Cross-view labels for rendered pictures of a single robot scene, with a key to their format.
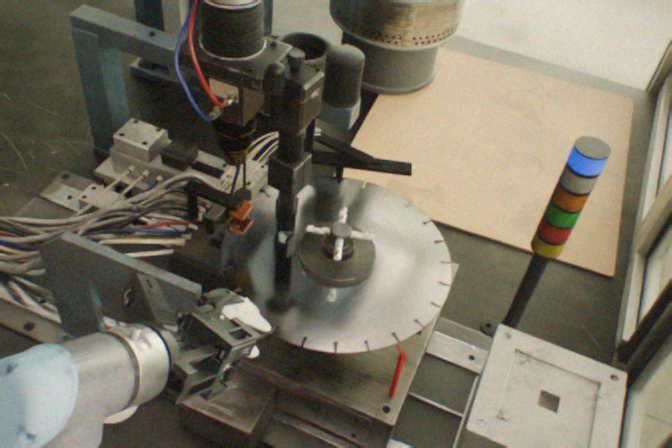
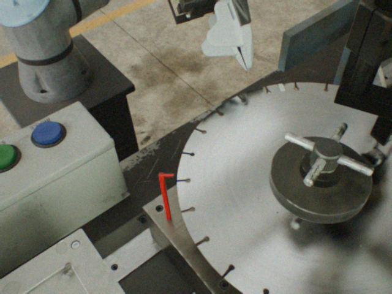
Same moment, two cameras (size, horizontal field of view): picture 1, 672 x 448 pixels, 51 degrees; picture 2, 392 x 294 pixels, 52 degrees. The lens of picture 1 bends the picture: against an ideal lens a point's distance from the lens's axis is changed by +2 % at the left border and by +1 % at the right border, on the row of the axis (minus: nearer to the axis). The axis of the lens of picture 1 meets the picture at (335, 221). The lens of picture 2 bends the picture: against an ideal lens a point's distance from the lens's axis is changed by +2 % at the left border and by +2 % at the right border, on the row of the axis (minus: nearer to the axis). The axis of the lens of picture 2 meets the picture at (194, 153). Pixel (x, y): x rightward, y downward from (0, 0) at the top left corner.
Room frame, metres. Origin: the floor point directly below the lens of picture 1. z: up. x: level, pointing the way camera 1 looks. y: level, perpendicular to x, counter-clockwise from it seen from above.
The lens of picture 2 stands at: (0.71, -0.31, 1.34)
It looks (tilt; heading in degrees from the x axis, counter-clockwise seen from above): 51 degrees down; 127
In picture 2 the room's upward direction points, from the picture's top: 4 degrees counter-clockwise
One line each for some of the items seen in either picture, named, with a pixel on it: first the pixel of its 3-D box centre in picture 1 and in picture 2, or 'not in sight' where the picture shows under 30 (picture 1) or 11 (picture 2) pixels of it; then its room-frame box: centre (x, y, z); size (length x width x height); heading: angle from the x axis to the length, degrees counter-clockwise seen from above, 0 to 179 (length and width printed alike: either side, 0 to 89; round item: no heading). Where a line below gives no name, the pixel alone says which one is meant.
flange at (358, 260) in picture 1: (338, 248); (320, 170); (0.67, -0.01, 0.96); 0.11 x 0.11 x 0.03
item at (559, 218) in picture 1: (563, 209); not in sight; (0.72, -0.31, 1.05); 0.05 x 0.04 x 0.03; 162
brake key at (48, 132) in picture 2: not in sight; (49, 135); (0.30, -0.11, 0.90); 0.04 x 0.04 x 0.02
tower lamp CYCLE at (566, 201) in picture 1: (571, 192); not in sight; (0.72, -0.31, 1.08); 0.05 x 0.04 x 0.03; 162
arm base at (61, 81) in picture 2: not in sight; (50, 62); (0.05, 0.08, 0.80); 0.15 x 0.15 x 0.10
